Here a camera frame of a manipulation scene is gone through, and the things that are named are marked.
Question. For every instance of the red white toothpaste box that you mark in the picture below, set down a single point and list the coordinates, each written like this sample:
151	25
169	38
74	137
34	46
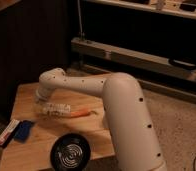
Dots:
8	132

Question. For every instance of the metal pole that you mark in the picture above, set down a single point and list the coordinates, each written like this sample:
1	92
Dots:
81	32

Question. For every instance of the long grey case black handle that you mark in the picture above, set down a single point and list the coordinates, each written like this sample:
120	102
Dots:
130	57

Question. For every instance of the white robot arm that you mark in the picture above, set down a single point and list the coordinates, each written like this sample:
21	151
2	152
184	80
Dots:
133	135

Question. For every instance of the orange carrot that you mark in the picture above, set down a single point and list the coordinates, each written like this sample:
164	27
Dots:
80	113

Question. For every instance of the black round plate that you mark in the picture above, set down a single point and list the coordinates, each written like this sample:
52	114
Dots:
71	152

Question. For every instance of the clear plastic bottle white cap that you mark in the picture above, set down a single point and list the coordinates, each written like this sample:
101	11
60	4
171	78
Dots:
53	109

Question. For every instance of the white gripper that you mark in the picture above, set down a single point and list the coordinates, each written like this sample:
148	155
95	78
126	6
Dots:
43	94

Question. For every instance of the wooden table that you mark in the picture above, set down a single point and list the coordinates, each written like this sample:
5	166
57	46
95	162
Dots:
34	154

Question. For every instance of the blue sponge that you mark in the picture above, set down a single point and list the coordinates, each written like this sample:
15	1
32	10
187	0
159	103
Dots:
23	131

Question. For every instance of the wooden shelf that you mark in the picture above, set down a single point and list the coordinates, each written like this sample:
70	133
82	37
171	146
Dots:
159	7

